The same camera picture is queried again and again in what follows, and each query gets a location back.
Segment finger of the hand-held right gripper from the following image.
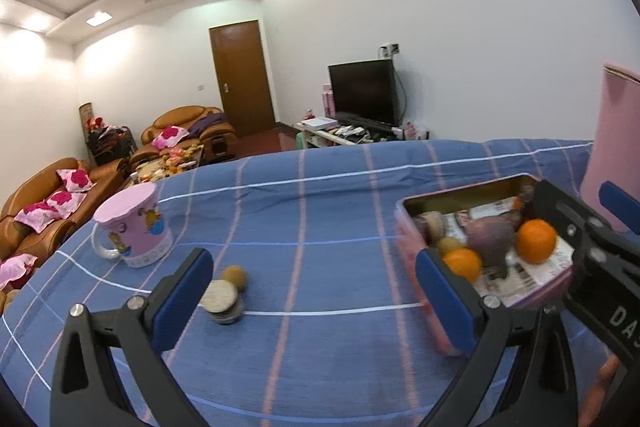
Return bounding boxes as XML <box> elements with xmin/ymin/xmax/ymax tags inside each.
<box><xmin>600</xmin><ymin>181</ymin><xmax>640</xmax><ymax>253</ymax></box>
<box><xmin>534</xmin><ymin>181</ymin><xmax>640</xmax><ymax>288</ymax></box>

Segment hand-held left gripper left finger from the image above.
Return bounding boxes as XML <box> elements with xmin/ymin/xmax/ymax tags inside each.
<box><xmin>49</xmin><ymin>248</ymin><xmax>215</xmax><ymax>427</ymax></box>

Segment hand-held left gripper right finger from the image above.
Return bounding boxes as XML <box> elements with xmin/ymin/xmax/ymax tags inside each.
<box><xmin>414</xmin><ymin>249</ymin><xmax>586</xmax><ymax>427</ymax></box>

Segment brown rough fruit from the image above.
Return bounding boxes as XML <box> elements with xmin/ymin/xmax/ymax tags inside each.
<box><xmin>510</xmin><ymin>187</ymin><xmax>536</xmax><ymax>214</ymax></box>

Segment large orange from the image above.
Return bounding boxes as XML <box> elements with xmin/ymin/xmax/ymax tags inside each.
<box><xmin>442</xmin><ymin>248</ymin><xmax>484</xmax><ymax>284</ymax></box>

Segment pink tin box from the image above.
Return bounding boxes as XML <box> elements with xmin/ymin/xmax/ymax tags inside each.
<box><xmin>395</xmin><ymin>173</ymin><xmax>581</xmax><ymax>355</ymax></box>

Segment person's right hand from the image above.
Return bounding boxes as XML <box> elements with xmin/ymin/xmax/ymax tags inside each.
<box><xmin>592</xmin><ymin>354</ymin><xmax>623</xmax><ymax>427</ymax></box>

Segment round brown cake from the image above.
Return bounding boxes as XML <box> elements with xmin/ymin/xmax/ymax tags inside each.
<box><xmin>210</xmin><ymin>299</ymin><xmax>246</xmax><ymax>326</ymax></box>
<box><xmin>414</xmin><ymin>213</ymin><xmax>446</xmax><ymax>242</ymax></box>

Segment pink cardboard box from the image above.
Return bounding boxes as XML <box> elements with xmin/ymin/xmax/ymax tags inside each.
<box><xmin>580</xmin><ymin>62</ymin><xmax>640</xmax><ymax>235</ymax></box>

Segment newspaper lining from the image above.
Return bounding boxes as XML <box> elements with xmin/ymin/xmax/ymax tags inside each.
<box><xmin>440</xmin><ymin>197</ymin><xmax>575</xmax><ymax>308</ymax></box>

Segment purple passion fruit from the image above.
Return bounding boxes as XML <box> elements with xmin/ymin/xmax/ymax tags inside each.
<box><xmin>467</xmin><ymin>217</ymin><xmax>518</xmax><ymax>278</ymax></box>

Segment pink cartoon mug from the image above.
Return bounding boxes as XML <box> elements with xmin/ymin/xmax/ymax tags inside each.
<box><xmin>90</xmin><ymin>182</ymin><xmax>174</xmax><ymax>269</ymax></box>

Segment glass coffee table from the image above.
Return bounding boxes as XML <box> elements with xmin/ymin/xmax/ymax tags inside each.
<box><xmin>122</xmin><ymin>146</ymin><xmax>203</xmax><ymax>185</ymax></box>

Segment pile of snacks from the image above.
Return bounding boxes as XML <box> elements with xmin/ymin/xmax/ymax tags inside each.
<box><xmin>142</xmin><ymin>146</ymin><xmax>203</xmax><ymax>172</ymax></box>

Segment long brown leather sofa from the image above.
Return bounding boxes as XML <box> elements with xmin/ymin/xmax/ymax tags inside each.
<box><xmin>0</xmin><ymin>158</ymin><xmax>130</xmax><ymax>260</ymax></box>

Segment pink flowered pillow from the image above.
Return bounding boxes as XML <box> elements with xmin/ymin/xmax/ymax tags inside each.
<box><xmin>14</xmin><ymin>203</ymin><xmax>63</xmax><ymax>234</ymax></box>
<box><xmin>56</xmin><ymin>168</ymin><xmax>96</xmax><ymax>192</ymax></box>
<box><xmin>151</xmin><ymin>126</ymin><xmax>190</xmax><ymax>150</ymax></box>
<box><xmin>46</xmin><ymin>190</ymin><xmax>86</xmax><ymax>212</ymax></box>
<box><xmin>0</xmin><ymin>254</ymin><xmax>38</xmax><ymax>290</ymax></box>

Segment blue checked bedsheet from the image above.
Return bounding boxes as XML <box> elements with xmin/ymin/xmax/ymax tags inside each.
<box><xmin>0</xmin><ymin>138</ymin><xmax>596</xmax><ymax>427</ymax></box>

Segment pink and white bag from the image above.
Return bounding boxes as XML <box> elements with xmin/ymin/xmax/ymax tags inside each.
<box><xmin>402</xmin><ymin>121</ymin><xmax>431</xmax><ymax>142</ymax></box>

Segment purple blanket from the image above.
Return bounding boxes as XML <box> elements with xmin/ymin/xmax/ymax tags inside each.
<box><xmin>186</xmin><ymin>116</ymin><xmax>226</xmax><ymax>138</ymax></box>

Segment black rack with clothes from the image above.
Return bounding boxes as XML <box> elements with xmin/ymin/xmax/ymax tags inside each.
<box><xmin>86</xmin><ymin>124</ymin><xmax>135</xmax><ymax>165</ymax></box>

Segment small brown leather sofa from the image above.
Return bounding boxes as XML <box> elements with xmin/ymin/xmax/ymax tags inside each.
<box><xmin>131</xmin><ymin>106</ymin><xmax>237</xmax><ymax>168</ymax></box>

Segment white television stand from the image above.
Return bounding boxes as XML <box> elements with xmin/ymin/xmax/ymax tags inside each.
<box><xmin>294</xmin><ymin>119</ymin><xmax>431</xmax><ymax>150</ymax></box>

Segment brown wooden door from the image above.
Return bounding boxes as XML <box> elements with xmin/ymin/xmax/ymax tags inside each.
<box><xmin>208</xmin><ymin>19</ymin><xmax>277</xmax><ymax>138</ymax></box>

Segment black television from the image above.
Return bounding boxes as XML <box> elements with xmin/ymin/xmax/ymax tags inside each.
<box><xmin>328</xmin><ymin>59</ymin><xmax>401</xmax><ymax>128</ymax></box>

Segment black power cable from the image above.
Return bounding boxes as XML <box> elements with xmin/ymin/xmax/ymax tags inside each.
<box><xmin>395</xmin><ymin>57</ymin><xmax>408</xmax><ymax>128</ymax></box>

